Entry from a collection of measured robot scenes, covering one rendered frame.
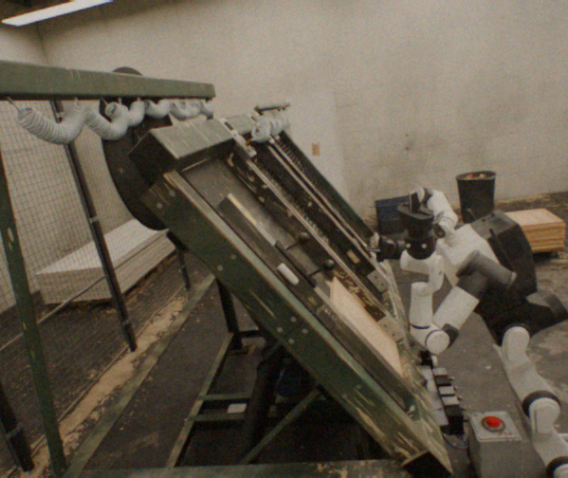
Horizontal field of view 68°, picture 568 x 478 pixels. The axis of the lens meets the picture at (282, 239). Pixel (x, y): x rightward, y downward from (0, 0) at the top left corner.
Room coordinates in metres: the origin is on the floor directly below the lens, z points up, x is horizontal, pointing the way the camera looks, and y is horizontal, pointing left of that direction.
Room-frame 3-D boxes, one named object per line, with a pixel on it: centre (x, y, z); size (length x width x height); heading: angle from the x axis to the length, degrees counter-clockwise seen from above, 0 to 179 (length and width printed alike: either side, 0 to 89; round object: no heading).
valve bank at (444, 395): (1.48, -0.53, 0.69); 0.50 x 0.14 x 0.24; 170
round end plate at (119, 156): (2.19, 0.56, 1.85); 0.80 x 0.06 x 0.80; 170
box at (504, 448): (1.03, -0.52, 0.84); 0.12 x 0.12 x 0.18; 80
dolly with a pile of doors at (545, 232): (4.27, -2.60, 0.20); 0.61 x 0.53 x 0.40; 167
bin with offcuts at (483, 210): (5.57, -2.71, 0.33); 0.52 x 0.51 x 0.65; 167
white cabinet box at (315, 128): (5.83, -0.71, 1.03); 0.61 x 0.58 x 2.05; 167
